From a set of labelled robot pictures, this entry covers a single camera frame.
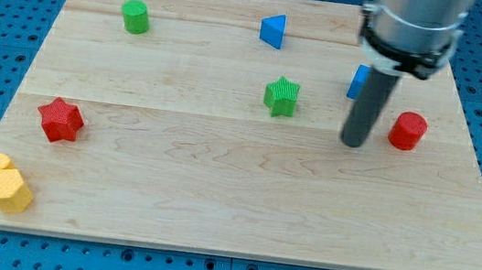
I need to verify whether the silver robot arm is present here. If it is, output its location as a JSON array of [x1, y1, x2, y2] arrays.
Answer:
[[359, 0, 475, 80]]

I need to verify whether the green star block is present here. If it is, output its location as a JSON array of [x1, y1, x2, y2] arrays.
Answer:
[[263, 76, 300, 117]]

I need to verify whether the red star block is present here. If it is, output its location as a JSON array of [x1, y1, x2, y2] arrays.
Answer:
[[37, 97, 84, 142]]

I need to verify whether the light wooden board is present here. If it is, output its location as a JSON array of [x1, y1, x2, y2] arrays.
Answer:
[[0, 0, 482, 270]]

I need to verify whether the blue triangle block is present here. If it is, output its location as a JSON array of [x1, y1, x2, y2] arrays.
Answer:
[[259, 15, 287, 49]]

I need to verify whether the blue cube block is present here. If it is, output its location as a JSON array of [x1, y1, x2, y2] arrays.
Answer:
[[347, 64, 370, 100]]

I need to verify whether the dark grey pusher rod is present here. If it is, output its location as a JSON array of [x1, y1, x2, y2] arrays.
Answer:
[[340, 67, 400, 148]]

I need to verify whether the green cylinder block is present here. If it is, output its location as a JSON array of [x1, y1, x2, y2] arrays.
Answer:
[[121, 0, 150, 35]]

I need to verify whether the red cylinder block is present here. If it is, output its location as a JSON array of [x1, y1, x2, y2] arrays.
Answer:
[[388, 112, 428, 151]]

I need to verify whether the yellow hexagon block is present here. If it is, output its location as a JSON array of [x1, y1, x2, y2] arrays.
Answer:
[[0, 168, 34, 214]]

